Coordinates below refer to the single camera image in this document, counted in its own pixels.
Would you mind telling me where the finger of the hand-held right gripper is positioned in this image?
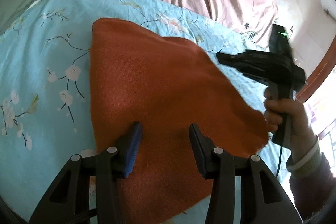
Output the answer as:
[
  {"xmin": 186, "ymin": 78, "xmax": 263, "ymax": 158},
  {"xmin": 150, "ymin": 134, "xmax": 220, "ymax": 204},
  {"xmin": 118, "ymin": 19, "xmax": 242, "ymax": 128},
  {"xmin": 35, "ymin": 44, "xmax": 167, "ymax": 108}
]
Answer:
[{"xmin": 215, "ymin": 50, "xmax": 259, "ymax": 78}]

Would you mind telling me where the brown wooden frame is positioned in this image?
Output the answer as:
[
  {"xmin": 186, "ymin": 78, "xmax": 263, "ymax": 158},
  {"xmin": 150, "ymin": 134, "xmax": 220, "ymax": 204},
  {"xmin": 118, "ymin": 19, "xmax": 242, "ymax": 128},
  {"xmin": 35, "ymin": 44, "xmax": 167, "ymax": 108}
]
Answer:
[{"xmin": 295, "ymin": 55, "xmax": 336, "ymax": 105}]

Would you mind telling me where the light blue floral bedsheet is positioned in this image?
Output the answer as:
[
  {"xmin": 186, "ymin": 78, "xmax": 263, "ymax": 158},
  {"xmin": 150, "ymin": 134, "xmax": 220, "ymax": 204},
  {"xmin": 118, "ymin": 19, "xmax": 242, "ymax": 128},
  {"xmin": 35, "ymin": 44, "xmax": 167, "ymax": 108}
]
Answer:
[{"xmin": 0, "ymin": 0, "xmax": 292, "ymax": 224}]

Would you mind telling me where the person's right forearm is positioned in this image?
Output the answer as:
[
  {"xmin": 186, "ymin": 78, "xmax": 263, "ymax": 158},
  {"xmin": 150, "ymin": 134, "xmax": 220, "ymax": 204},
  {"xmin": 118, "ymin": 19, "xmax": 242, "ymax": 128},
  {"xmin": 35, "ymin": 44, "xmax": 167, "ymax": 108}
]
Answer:
[{"xmin": 286, "ymin": 135, "xmax": 336, "ymax": 222}]

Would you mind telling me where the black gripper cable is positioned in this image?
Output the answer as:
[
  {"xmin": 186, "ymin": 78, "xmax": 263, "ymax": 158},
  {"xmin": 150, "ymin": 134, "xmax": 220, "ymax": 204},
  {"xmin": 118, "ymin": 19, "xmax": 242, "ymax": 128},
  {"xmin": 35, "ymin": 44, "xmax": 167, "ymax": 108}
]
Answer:
[{"xmin": 276, "ymin": 145, "xmax": 284, "ymax": 179}]

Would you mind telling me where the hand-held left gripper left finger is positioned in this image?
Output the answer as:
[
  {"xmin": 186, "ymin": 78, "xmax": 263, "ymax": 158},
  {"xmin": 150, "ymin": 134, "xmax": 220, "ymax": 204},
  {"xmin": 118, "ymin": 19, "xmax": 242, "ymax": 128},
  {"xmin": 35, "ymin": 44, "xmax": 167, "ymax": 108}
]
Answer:
[{"xmin": 29, "ymin": 121, "xmax": 143, "ymax": 224}]

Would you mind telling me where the person's right hand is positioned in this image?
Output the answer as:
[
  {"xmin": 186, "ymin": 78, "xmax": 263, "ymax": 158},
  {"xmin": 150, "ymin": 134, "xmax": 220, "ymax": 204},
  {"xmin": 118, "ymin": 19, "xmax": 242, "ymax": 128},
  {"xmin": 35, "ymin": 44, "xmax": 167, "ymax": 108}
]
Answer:
[{"xmin": 263, "ymin": 88, "xmax": 320, "ymax": 161}]

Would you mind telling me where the orange knitted sweater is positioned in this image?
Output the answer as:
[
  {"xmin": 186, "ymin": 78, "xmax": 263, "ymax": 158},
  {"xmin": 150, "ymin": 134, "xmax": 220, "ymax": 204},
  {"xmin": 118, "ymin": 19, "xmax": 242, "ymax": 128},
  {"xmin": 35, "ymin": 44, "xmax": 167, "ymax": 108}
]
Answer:
[{"xmin": 89, "ymin": 18, "xmax": 270, "ymax": 224}]

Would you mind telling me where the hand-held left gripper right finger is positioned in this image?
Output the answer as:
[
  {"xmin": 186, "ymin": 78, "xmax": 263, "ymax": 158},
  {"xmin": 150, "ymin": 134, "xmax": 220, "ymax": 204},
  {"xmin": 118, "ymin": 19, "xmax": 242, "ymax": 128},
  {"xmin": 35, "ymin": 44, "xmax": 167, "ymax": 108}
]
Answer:
[{"xmin": 189, "ymin": 123, "xmax": 302, "ymax": 224}]

